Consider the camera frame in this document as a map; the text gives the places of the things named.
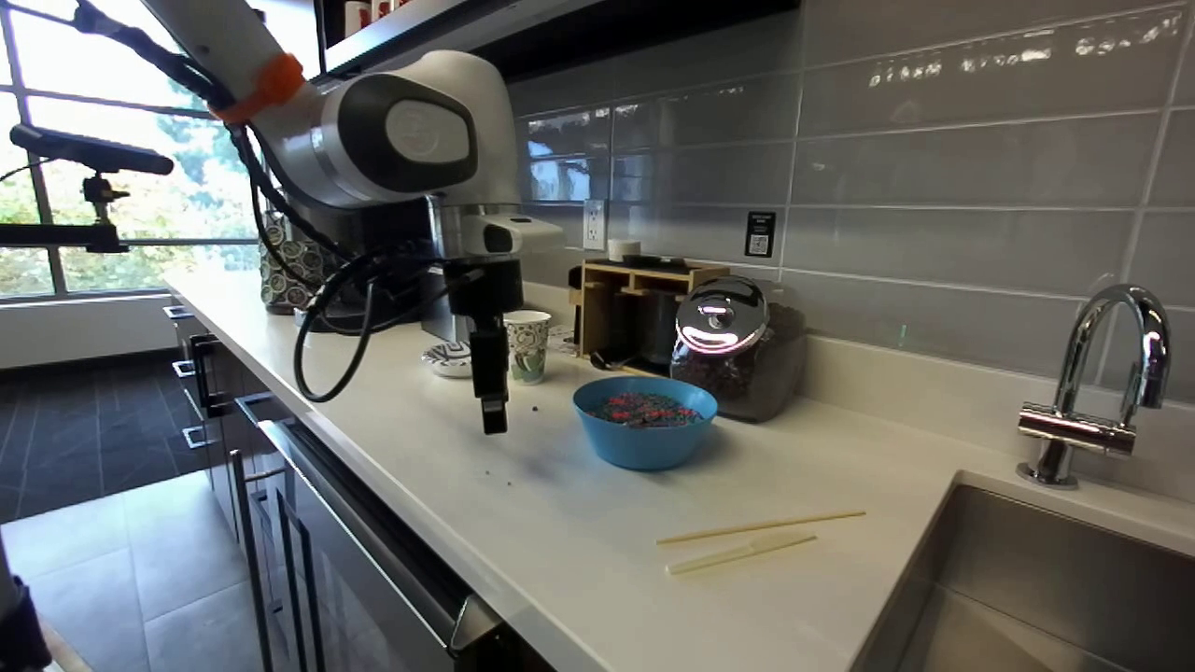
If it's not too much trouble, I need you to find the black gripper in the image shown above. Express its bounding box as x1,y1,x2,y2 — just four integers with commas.
445,254,525,437

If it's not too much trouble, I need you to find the wooden countertop organizer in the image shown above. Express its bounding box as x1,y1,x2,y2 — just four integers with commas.
570,254,733,370

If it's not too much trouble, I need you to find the blue plastic bowl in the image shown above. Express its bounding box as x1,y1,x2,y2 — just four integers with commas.
567,372,720,473

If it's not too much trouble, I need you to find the floral print paper cup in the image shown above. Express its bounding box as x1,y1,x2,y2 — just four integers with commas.
500,306,557,383

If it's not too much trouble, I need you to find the colourful beads heap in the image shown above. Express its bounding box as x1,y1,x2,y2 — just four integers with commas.
593,387,703,434

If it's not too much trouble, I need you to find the black coffee machine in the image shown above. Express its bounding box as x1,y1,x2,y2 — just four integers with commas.
293,197,470,336

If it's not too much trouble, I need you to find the patterned fabric bag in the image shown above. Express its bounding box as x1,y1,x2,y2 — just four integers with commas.
258,200,339,312

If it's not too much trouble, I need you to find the grey drawer cabinet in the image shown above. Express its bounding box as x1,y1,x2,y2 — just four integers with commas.
161,294,303,672

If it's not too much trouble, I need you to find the pale wooden chopstick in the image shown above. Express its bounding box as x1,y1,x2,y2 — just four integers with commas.
653,505,868,548
663,530,820,577

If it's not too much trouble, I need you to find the chrome faucet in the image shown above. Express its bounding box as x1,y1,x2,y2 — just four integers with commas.
1011,280,1176,490

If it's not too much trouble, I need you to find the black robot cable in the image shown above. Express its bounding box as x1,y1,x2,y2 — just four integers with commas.
292,248,439,406

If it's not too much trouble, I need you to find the dishwasher front with handle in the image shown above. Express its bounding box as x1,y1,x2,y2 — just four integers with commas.
236,387,500,672

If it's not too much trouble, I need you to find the black wall switch plate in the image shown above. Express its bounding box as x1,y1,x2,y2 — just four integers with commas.
741,210,779,261

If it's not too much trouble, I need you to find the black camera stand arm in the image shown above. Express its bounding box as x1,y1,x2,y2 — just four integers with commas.
0,122,177,258

